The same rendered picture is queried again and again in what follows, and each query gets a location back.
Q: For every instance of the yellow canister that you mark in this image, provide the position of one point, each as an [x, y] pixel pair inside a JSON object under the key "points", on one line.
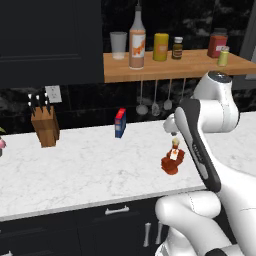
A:
{"points": [[160, 46]]}

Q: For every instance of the blue and red box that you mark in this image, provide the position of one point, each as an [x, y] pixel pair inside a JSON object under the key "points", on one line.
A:
{"points": [[120, 124]]}

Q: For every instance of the hanging metal spoon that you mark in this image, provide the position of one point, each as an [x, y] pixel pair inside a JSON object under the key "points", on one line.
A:
{"points": [[167, 104]]}

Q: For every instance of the yellow-green shaker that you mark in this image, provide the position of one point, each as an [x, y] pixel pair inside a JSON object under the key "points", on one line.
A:
{"points": [[223, 57]]}

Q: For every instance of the wooden knife block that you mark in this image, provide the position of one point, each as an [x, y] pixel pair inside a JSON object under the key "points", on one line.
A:
{"points": [[46, 128]]}

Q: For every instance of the red-brown condiment bottle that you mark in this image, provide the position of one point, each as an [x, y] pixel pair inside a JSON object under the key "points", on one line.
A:
{"points": [[171, 161]]}

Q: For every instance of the hanging metal slotted spatula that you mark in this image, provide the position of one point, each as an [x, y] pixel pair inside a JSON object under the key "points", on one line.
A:
{"points": [[155, 108]]}

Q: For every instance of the clear glass cup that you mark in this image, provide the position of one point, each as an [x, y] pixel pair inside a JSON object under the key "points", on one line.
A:
{"points": [[118, 45]]}

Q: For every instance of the wooden cabinet shelf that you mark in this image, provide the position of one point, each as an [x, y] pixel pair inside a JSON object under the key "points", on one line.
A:
{"points": [[186, 68]]}

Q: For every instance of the dark upper cabinet door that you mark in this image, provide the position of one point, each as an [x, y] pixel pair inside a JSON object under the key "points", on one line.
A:
{"points": [[50, 40]]}

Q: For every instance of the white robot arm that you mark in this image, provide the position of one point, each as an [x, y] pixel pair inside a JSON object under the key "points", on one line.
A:
{"points": [[213, 110]]}

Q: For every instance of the dark drawer front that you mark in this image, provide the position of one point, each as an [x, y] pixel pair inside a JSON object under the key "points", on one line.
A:
{"points": [[36, 226], [116, 218]]}

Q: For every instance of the red jar with dark lid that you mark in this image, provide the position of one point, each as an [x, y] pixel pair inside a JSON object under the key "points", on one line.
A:
{"points": [[216, 45]]}

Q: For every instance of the small dark condiment bottle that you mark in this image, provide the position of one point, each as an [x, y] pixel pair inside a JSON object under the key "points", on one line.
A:
{"points": [[177, 50]]}

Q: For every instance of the pink flower plant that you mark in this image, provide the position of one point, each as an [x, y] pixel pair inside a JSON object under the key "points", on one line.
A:
{"points": [[1, 143]]}

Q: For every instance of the hanging metal ladle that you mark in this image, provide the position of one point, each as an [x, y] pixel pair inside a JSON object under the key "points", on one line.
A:
{"points": [[141, 108]]}

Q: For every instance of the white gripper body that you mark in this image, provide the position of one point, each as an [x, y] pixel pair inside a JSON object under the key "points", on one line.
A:
{"points": [[169, 124]]}

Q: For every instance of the tall orange label bottle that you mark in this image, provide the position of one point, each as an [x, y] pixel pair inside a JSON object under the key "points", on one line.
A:
{"points": [[137, 46]]}

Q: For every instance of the white wall outlet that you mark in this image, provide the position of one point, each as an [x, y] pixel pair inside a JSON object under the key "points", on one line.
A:
{"points": [[53, 94]]}

